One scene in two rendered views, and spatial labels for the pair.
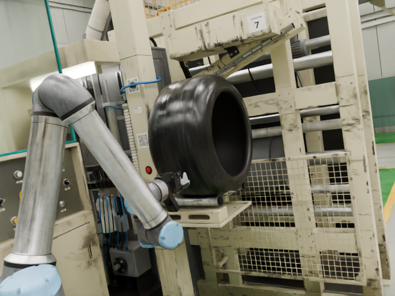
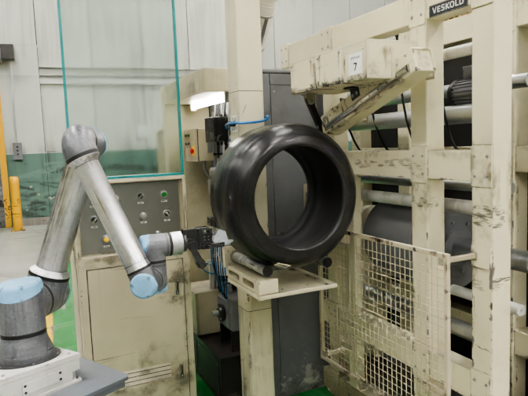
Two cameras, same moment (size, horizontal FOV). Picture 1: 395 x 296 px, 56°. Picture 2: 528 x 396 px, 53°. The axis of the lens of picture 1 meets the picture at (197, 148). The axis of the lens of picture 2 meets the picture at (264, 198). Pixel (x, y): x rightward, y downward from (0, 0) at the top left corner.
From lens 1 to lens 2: 1.24 m
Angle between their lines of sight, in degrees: 34
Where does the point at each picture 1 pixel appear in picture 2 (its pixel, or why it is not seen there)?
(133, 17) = (240, 49)
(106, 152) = (94, 199)
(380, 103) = not seen: outside the picture
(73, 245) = not seen: hidden behind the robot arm
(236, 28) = (339, 67)
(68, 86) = (71, 138)
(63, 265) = not seen: hidden behind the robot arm
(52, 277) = (26, 287)
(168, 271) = (243, 334)
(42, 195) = (57, 223)
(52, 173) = (67, 207)
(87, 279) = (169, 313)
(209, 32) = (320, 68)
